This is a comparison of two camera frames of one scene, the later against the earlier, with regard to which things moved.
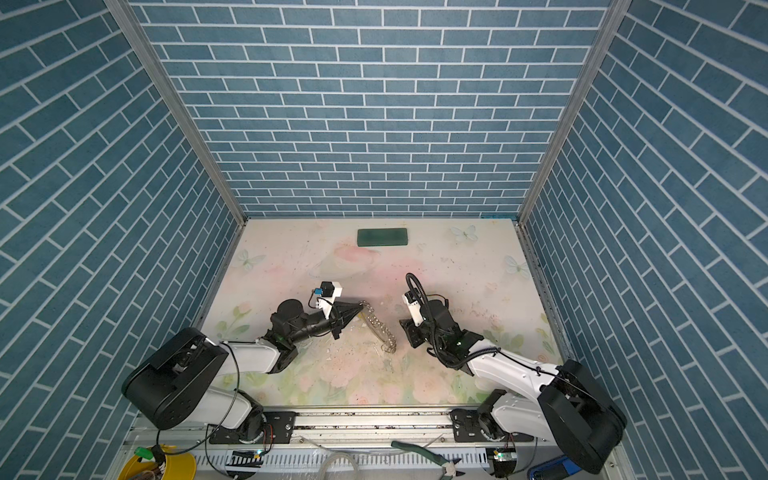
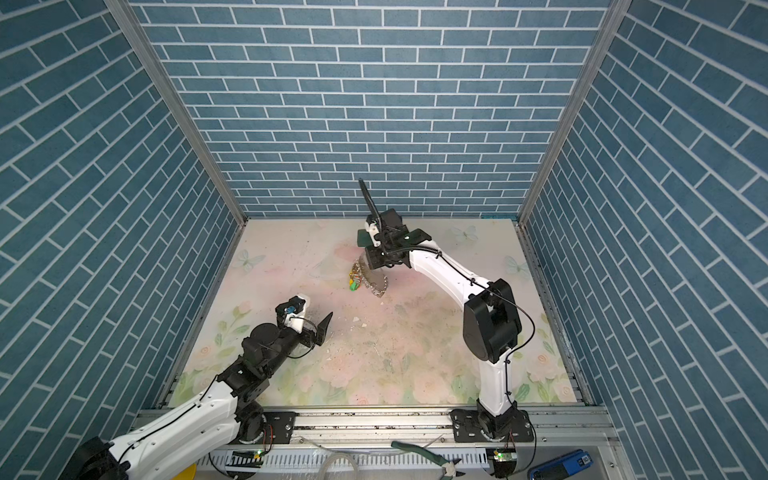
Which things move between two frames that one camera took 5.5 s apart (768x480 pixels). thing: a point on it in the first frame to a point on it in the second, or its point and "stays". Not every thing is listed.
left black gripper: x=341 y=316 to x=309 y=340
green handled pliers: x=448 y=465 stays
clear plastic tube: x=323 y=466 stays
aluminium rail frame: x=357 y=444 stays
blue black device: x=553 y=469 stays
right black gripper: x=410 y=330 to x=375 y=260
